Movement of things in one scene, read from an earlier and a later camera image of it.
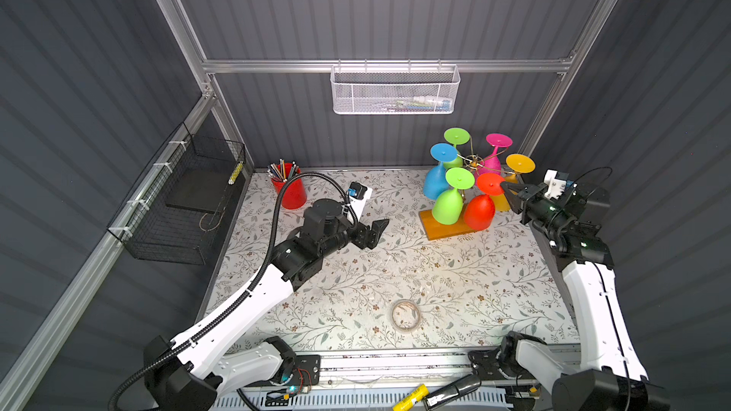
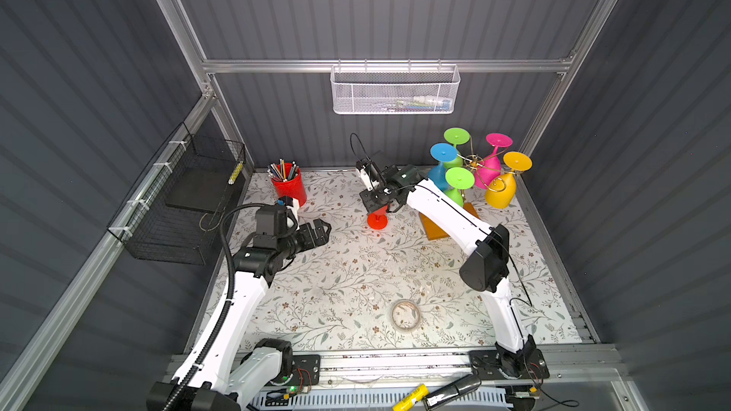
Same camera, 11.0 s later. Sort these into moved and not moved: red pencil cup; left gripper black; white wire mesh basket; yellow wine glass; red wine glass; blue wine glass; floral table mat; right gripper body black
Moved: left gripper black; right gripper body black; red wine glass
Not moved: blue wine glass; floral table mat; red pencil cup; yellow wine glass; white wire mesh basket
